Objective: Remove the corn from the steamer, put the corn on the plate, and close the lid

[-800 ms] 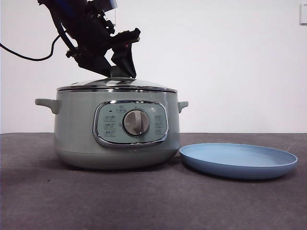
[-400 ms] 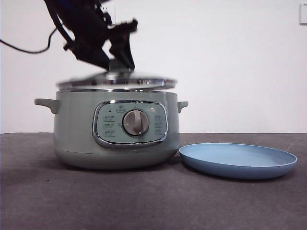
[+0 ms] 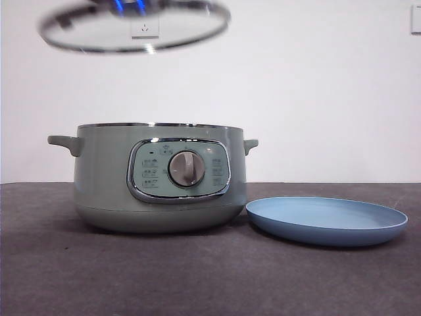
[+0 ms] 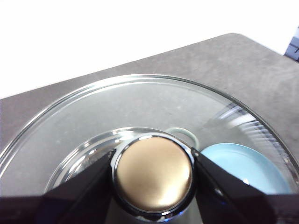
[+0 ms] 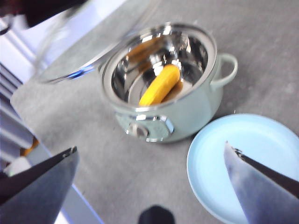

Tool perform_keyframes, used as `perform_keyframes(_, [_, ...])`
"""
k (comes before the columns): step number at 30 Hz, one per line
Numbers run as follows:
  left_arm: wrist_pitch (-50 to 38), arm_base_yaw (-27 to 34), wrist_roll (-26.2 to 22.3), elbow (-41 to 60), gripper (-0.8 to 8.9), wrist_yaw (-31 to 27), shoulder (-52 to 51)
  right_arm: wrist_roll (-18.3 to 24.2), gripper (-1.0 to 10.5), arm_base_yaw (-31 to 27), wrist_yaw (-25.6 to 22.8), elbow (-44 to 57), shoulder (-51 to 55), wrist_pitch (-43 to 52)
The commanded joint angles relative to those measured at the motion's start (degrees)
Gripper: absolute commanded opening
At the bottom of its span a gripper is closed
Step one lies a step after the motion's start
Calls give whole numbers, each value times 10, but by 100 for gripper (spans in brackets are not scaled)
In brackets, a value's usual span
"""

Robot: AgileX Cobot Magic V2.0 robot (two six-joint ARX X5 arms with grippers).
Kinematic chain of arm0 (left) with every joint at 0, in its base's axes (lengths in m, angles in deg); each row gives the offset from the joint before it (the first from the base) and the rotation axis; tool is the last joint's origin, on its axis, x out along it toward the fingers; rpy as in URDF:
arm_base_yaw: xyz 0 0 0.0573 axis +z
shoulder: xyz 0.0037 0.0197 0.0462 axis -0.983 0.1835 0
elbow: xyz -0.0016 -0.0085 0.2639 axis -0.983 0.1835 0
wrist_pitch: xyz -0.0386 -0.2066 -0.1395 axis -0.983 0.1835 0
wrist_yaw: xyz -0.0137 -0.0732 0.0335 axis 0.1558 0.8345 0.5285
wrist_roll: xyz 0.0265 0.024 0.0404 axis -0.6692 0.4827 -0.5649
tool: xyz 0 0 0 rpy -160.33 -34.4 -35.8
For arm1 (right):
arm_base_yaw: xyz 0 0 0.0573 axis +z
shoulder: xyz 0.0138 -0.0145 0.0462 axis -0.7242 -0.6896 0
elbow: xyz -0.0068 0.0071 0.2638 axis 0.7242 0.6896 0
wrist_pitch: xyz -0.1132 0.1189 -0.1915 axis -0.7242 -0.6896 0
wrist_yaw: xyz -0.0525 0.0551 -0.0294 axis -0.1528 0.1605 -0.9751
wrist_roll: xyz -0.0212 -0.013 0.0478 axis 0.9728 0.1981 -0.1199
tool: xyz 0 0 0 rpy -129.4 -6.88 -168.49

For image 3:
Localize white wall socket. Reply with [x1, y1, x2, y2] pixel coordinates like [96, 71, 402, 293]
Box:
[130, 14, 161, 41]

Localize blue round plate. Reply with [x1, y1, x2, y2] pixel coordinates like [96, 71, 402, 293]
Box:
[245, 196, 409, 248]

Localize glass lid with green knob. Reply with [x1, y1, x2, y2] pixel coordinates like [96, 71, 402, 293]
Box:
[36, 0, 232, 54]

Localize white wall switch plate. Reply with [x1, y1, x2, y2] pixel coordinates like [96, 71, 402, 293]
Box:
[410, 5, 421, 35]

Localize pale green electric steamer pot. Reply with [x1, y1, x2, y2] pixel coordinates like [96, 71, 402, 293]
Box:
[47, 122, 259, 235]

